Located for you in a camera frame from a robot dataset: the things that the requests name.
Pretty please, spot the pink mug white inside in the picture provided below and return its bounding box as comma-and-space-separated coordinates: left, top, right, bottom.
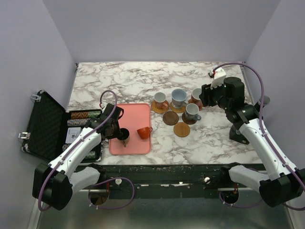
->
191, 88, 203, 110

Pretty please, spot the black cup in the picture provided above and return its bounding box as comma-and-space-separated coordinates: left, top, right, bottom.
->
117, 128, 130, 147

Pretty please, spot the small white cup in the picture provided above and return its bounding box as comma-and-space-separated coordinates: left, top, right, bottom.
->
185, 103, 202, 121

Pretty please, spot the light blue cup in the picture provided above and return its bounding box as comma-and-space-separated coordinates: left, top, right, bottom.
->
172, 89, 188, 109

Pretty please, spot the dark wood coaster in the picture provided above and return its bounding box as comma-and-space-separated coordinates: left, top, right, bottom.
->
182, 112, 197, 125
163, 111, 179, 125

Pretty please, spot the woven rattan coaster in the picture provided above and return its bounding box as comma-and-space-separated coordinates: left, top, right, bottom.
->
151, 100, 169, 114
169, 102, 186, 114

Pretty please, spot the orange red cup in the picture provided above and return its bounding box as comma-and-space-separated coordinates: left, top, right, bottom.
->
137, 126, 153, 139

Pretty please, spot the light wood coaster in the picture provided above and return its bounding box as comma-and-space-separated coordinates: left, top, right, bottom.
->
173, 122, 190, 137

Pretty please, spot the white cup brown handle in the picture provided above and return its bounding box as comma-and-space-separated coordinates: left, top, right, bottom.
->
154, 92, 168, 109

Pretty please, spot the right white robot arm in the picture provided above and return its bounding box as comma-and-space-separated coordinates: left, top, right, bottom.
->
199, 77, 305, 207

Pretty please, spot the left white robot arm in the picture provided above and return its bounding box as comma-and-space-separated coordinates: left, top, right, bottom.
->
32, 104, 124, 210

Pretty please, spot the pink plastic tray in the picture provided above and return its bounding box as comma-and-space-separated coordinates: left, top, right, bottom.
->
109, 103, 151, 155

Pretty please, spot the black grey microphone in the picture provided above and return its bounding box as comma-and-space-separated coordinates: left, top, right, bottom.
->
257, 95, 271, 107

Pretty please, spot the black microphone stand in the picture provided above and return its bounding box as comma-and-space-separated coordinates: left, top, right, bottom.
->
229, 125, 250, 145

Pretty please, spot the black poker chip case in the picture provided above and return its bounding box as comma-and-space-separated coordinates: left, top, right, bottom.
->
18, 90, 112, 164

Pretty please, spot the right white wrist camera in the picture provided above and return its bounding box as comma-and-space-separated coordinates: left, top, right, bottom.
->
208, 67, 226, 89

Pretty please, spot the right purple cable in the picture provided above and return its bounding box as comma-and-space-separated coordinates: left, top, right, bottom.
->
209, 62, 305, 210

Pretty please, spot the purple cable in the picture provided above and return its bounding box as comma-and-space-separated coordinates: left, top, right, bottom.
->
38, 90, 135, 212
209, 62, 305, 210

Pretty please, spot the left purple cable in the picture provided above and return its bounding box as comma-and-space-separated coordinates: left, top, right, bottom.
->
38, 90, 135, 212

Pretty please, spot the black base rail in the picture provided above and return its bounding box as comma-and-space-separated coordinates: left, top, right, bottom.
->
77, 164, 279, 200

